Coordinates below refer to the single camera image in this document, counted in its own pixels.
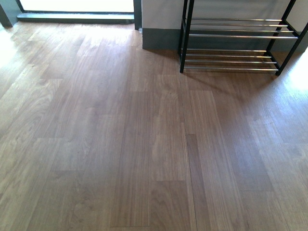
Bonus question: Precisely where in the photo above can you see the black metal shoe rack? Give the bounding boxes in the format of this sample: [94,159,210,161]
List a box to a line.
[178,0,308,76]

